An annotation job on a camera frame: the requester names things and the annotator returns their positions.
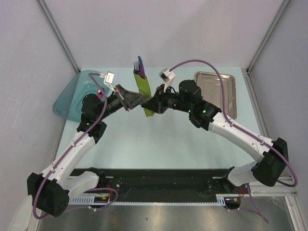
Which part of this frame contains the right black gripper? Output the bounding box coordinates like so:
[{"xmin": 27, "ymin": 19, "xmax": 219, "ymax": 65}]
[{"xmin": 142, "ymin": 84, "xmax": 192, "ymax": 115}]

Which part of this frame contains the green paper napkin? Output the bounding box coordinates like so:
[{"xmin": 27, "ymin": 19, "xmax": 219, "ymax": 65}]
[{"xmin": 134, "ymin": 73, "xmax": 154, "ymax": 117}]

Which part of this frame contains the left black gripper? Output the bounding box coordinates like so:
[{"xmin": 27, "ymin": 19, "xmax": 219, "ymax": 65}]
[{"xmin": 97, "ymin": 84, "xmax": 148, "ymax": 121}]

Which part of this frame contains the iridescent fork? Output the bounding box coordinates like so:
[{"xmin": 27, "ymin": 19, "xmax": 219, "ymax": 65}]
[{"xmin": 133, "ymin": 61, "xmax": 141, "ymax": 77}]

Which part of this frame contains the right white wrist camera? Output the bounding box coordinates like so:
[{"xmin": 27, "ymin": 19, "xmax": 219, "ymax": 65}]
[{"xmin": 159, "ymin": 68, "xmax": 176, "ymax": 92}]

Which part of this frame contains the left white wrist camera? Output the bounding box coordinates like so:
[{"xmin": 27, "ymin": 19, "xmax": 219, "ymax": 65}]
[{"xmin": 103, "ymin": 71, "xmax": 115, "ymax": 86}]

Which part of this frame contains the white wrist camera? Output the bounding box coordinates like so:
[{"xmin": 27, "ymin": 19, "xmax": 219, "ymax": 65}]
[
  {"xmin": 159, "ymin": 68, "xmax": 176, "ymax": 92},
  {"xmin": 103, "ymin": 71, "xmax": 115, "ymax": 86}
]

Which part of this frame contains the white cable duct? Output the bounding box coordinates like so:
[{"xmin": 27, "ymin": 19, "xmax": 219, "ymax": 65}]
[{"xmin": 68, "ymin": 195, "xmax": 241, "ymax": 207}]

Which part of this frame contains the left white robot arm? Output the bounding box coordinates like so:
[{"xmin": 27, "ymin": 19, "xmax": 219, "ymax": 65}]
[{"xmin": 27, "ymin": 84, "xmax": 150, "ymax": 219}]

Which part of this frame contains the purple cable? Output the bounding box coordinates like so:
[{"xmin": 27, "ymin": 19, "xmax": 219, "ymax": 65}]
[
  {"xmin": 32, "ymin": 72, "xmax": 119, "ymax": 220},
  {"xmin": 169, "ymin": 59, "xmax": 298, "ymax": 223}
]

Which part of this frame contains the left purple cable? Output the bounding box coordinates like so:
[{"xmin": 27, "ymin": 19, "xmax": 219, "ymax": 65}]
[{"xmin": 32, "ymin": 72, "xmax": 119, "ymax": 220}]

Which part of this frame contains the teal plastic bin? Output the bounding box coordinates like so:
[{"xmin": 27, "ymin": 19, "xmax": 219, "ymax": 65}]
[{"xmin": 52, "ymin": 70, "xmax": 111, "ymax": 123}]

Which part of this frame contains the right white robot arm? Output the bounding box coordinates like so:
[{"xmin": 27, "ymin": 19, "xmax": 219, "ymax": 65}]
[{"xmin": 142, "ymin": 80, "xmax": 288, "ymax": 193}]

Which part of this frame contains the steel metal tray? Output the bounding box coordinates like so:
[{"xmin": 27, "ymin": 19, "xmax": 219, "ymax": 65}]
[{"xmin": 194, "ymin": 71, "xmax": 237, "ymax": 119}]

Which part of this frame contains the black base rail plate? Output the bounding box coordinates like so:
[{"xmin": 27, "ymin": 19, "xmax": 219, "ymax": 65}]
[{"xmin": 96, "ymin": 169, "xmax": 248, "ymax": 208}]

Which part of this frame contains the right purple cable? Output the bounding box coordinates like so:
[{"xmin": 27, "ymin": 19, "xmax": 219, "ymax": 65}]
[{"xmin": 169, "ymin": 59, "xmax": 298, "ymax": 223}]

